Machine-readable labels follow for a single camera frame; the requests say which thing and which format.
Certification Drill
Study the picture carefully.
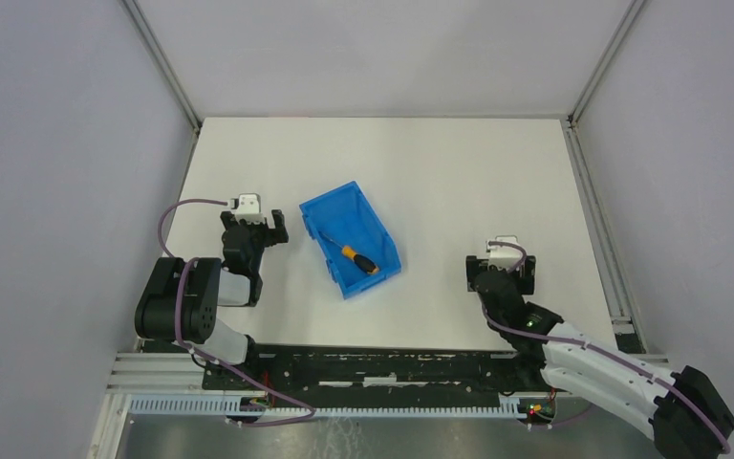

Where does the yellow black screwdriver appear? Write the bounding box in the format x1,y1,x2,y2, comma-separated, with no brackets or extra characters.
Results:
320,233,379,275

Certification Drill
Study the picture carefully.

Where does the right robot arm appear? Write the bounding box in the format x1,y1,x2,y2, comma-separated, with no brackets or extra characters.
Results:
465,255,734,458

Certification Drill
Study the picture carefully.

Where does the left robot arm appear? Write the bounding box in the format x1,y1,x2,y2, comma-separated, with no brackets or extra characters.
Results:
134,209,289,365

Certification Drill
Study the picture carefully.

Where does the blue plastic bin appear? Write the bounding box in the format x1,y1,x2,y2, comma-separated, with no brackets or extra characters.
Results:
299,181,401,299

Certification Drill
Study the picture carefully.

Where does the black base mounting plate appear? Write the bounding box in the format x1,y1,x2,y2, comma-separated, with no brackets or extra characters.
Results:
139,341,578,410

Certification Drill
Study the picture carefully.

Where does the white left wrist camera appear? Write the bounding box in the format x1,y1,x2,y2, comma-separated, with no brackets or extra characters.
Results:
227,193,267,225

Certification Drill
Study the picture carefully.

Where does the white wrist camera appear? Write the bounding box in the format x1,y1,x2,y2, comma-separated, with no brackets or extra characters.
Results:
227,193,267,225
486,235,528,273

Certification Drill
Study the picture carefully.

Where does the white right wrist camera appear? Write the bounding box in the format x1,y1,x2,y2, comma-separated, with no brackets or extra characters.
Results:
486,235,528,273

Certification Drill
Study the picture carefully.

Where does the right side aluminium rail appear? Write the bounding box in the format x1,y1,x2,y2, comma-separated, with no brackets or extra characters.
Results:
561,116,646,354

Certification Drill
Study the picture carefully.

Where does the white slotted cable duct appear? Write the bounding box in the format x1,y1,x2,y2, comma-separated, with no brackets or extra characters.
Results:
128,394,526,421

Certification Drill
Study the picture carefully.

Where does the aluminium front frame rail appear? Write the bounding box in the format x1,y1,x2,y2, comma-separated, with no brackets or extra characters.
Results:
107,353,680,398

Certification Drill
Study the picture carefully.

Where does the left aluminium corner post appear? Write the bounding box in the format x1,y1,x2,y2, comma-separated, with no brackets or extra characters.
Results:
119,0,203,135

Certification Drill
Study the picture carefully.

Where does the aluminium corner post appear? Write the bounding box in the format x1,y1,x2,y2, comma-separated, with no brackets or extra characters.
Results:
119,0,203,135
568,0,649,126

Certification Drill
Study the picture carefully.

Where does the right aluminium corner post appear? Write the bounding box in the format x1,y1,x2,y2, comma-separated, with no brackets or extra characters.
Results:
568,0,649,126

